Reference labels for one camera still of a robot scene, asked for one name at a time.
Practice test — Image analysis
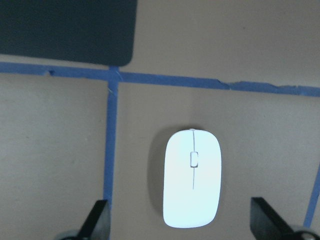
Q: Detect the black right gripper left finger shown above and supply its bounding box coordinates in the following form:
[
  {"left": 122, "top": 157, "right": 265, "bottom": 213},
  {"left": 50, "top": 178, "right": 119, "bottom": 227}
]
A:
[{"left": 77, "top": 200, "right": 111, "bottom": 240}]

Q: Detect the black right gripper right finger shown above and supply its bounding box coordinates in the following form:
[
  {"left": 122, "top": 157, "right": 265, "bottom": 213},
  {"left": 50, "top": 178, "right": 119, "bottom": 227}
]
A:
[{"left": 250, "top": 197, "right": 298, "bottom": 240}]

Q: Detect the black mousepad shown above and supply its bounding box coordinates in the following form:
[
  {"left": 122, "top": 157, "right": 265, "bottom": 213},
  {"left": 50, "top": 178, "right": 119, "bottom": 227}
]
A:
[{"left": 0, "top": 0, "right": 138, "bottom": 67}]

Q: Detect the white computer mouse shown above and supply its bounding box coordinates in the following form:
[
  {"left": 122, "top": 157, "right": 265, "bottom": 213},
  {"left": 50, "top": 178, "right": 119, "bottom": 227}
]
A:
[{"left": 162, "top": 129, "right": 222, "bottom": 229}]

